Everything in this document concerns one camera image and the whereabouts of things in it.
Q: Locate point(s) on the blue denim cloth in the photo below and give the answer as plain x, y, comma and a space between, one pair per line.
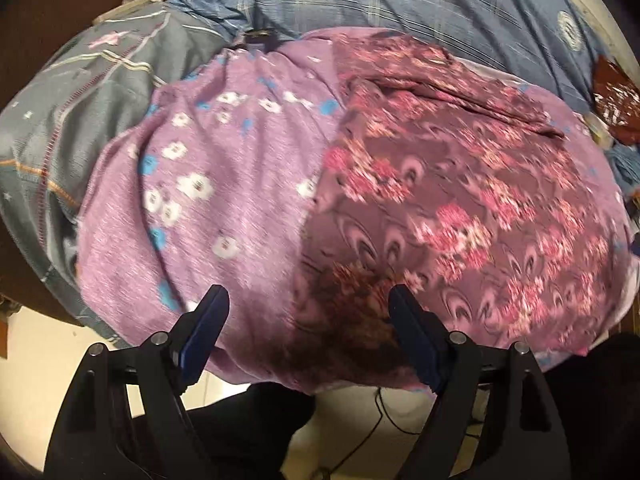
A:
627, 162

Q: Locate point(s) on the blue plaid quilt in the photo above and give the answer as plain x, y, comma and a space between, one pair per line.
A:
400, 5

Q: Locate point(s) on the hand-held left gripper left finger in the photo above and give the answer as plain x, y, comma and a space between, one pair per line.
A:
199, 342

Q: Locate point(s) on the light purple floral cloth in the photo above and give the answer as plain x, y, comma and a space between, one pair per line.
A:
210, 220

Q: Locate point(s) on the mauve pink-flowered garment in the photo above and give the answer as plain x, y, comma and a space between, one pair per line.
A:
450, 200

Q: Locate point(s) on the red foil bag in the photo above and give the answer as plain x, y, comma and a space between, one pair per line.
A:
617, 97

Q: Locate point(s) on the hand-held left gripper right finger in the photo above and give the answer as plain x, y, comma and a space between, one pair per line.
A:
419, 342

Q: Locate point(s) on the grey patterned quilt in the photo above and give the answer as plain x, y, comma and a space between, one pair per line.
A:
65, 125

